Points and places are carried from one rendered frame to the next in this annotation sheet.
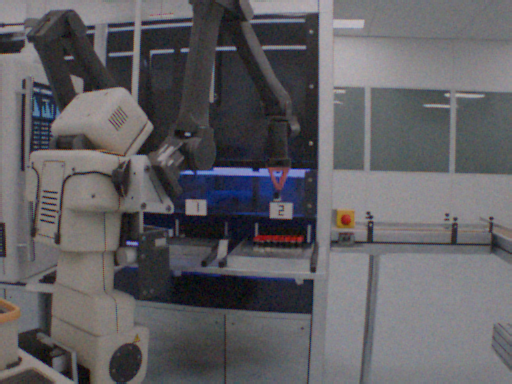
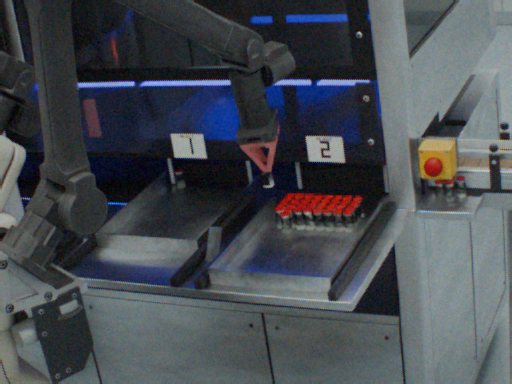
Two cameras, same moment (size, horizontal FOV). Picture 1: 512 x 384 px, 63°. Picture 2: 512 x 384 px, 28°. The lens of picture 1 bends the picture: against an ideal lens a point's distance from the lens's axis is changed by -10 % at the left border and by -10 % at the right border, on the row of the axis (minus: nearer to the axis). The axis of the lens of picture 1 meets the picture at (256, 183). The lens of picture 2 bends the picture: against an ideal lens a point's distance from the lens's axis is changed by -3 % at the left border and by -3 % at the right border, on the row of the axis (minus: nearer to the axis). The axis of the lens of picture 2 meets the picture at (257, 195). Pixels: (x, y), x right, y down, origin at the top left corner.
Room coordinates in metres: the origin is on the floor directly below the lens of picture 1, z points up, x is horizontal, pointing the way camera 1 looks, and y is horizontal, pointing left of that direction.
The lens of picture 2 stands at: (-0.31, -0.60, 1.86)
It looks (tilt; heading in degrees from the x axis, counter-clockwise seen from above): 24 degrees down; 18
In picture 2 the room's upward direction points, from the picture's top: 9 degrees counter-clockwise
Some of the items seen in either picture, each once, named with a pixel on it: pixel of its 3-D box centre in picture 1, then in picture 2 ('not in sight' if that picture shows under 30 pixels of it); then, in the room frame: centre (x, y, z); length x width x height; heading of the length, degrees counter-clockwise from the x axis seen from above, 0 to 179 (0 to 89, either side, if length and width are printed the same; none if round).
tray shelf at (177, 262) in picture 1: (228, 254); (236, 238); (1.63, 0.10, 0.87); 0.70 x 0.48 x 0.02; 81
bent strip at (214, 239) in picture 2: (219, 252); (204, 254); (1.48, 0.12, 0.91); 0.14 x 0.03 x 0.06; 172
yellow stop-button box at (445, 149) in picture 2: (345, 217); (438, 158); (1.75, -0.35, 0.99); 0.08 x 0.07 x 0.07; 171
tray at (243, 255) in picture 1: (274, 252); (300, 241); (1.56, -0.07, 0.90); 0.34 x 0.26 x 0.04; 171
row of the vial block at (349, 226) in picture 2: (277, 245); (314, 219); (1.64, -0.08, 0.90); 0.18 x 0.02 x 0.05; 81
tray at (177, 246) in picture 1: (189, 241); (180, 210); (1.72, 0.25, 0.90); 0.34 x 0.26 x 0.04; 171
